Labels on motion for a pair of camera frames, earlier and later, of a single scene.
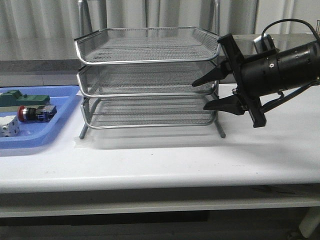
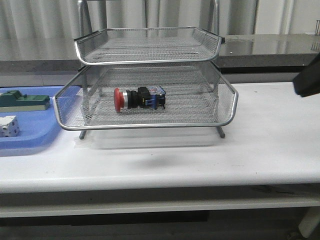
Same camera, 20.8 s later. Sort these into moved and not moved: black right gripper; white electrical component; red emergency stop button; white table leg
Moved: red emergency stop button; black right gripper
Not moved: white table leg; white electrical component
